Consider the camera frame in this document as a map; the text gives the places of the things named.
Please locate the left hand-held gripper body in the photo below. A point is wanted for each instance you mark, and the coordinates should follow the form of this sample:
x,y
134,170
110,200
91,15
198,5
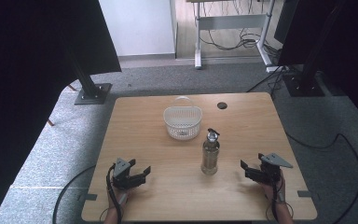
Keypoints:
x,y
122,175

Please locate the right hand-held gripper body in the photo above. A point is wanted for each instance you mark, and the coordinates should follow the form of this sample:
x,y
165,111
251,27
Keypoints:
x,y
267,169

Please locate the person's right hand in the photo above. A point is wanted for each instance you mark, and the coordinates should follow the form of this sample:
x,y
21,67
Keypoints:
x,y
272,189

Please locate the person's left hand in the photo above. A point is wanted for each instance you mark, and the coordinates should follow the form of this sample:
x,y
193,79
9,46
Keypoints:
x,y
117,196

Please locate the clear glass bottle with spout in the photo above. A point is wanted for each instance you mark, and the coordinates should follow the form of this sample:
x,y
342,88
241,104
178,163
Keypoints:
x,y
210,155

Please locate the dark round table grommet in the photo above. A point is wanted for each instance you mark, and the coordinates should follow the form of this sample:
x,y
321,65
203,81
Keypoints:
x,y
222,105

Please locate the black metal stand with base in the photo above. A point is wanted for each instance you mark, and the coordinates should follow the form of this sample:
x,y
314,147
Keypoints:
x,y
90,90
307,74

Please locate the white power strip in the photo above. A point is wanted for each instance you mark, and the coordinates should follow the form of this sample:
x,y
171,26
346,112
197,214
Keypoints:
x,y
276,68

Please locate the black curtain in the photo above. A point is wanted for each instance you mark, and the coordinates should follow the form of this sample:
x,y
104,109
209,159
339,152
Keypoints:
x,y
351,56
21,77

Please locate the white panel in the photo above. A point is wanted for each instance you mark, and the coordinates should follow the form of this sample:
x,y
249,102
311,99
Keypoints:
x,y
136,26

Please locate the white metal desk frame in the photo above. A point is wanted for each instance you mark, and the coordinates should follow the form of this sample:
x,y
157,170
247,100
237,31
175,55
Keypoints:
x,y
230,22

